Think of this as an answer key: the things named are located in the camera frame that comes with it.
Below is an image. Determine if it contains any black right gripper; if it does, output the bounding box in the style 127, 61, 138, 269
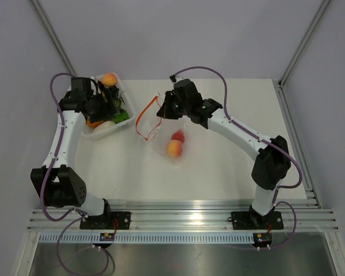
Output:
158, 91, 190, 120

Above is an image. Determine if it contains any red bell pepper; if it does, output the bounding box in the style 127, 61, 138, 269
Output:
171, 129, 185, 144

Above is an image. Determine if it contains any clear zip bag orange zipper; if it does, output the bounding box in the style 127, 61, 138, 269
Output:
135, 93, 189, 164

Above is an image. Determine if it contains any peach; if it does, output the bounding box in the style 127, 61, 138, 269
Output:
166, 140, 183, 158
101, 72, 118, 87

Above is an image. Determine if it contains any orange spiky pineapple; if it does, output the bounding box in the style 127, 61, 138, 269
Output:
86, 117, 104, 129

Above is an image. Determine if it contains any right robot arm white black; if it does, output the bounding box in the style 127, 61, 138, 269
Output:
157, 79, 291, 229

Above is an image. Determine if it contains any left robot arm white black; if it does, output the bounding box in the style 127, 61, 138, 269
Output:
30, 88, 113, 229

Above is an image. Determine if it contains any dark grape bunch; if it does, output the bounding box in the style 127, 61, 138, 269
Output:
107, 86, 120, 101

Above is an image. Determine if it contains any green lime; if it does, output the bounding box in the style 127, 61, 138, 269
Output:
113, 109, 130, 124

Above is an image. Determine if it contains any white perforated plastic basket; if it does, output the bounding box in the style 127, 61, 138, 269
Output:
82, 72, 136, 140

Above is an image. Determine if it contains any peach at basket back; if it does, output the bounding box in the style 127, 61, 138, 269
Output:
101, 72, 118, 87

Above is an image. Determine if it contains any left controller board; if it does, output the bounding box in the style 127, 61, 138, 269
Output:
99, 233, 115, 242

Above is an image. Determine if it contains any controller board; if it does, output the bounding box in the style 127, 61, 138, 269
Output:
252, 232, 273, 248
99, 233, 115, 242

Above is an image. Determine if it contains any right controller board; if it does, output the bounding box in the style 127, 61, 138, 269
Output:
252, 232, 273, 248

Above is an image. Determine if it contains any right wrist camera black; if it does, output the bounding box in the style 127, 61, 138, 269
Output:
169, 74, 178, 83

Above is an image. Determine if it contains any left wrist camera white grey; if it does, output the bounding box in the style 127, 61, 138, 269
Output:
71, 77, 92, 92

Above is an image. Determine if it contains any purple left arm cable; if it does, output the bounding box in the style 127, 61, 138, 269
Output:
39, 72, 116, 273

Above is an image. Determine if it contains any left corner aluminium post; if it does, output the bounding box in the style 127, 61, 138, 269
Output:
29, 0, 78, 76

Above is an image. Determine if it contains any corner aluminium post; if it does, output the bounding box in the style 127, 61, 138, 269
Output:
278, 0, 333, 88
29, 0, 78, 76

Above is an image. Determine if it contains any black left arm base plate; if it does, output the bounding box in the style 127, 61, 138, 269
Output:
80, 211, 131, 230

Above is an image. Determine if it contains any aluminium rail at table edge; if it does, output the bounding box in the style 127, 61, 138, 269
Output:
27, 200, 340, 233

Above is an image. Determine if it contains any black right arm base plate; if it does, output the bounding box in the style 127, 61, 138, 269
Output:
227, 211, 284, 230

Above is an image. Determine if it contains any white slotted cable duct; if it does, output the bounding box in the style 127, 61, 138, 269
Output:
39, 232, 254, 244

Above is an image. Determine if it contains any right corner aluminium post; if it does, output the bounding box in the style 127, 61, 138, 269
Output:
278, 0, 333, 88

